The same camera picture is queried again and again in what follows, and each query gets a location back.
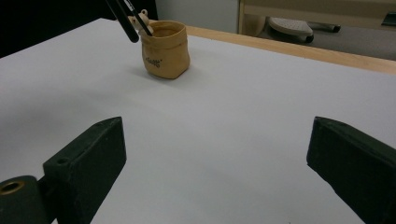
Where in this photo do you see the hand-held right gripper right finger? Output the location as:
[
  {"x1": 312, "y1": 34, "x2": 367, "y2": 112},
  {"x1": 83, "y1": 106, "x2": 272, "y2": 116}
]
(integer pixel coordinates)
[{"x1": 305, "y1": 116, "x2": 396, "y2": 224}]

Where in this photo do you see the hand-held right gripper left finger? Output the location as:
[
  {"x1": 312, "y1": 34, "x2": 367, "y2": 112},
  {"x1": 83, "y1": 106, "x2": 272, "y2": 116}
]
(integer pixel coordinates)
[{"x1": 42, "y1": 116, "x2": 128, "y2": 224}]

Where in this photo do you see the tan ceramic bear pot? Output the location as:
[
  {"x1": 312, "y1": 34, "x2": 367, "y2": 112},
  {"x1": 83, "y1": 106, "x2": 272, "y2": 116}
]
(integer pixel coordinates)
[{"x1": 128, "y1": 8, "x2": 191, "y2": 80}]

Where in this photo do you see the thick black makeup brush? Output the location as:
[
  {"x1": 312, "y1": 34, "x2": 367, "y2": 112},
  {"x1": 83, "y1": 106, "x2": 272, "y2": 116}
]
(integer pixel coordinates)
[{"x1": 105, "y1": 0, "x2": 140, "y2": 44}]

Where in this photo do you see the dark rectangular desk panel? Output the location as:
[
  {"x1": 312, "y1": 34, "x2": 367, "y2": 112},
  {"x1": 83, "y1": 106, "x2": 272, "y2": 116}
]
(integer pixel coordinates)
[{"x1": 381, "y1": 11, "x2": 396, "y2": 28}]

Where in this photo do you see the grey office chair base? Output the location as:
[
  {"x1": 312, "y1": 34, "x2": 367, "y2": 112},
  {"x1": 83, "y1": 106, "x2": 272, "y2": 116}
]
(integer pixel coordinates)
[{"x1": 267, "y1": 16, "x2": 342, "y2": 44}]

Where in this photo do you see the black curtain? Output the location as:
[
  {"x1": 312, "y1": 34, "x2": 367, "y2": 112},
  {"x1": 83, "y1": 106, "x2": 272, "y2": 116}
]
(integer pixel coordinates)
[{"x1": 0, "y1": 0, "x2": 159, "y2": 60}]

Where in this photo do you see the wooden cabinet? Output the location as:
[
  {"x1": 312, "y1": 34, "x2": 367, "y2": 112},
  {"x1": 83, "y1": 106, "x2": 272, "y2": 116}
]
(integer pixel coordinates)
[{"x1": 237, "y1": 0, "x2": 396, "y2": 35}]

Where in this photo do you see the white cabinet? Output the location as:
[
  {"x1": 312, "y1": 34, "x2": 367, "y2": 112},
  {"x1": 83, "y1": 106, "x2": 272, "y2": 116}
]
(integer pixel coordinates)
[{"x1": 155, "y1": 0, "x2": 241, "y2": 35}]

